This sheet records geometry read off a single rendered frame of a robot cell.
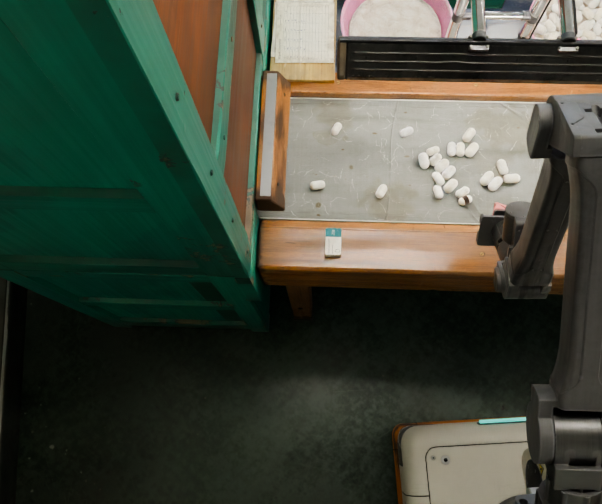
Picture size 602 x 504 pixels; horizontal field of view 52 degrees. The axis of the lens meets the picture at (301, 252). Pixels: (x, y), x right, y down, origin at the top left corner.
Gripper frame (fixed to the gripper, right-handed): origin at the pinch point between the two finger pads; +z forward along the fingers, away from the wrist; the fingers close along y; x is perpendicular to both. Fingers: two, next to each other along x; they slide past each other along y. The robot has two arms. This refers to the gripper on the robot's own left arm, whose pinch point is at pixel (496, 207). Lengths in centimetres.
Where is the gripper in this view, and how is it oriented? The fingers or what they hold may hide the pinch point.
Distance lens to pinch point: 131.1
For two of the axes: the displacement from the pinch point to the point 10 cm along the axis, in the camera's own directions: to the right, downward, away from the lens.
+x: 0.0, 8.2, 5.7
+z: 0.5, -5.7, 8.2
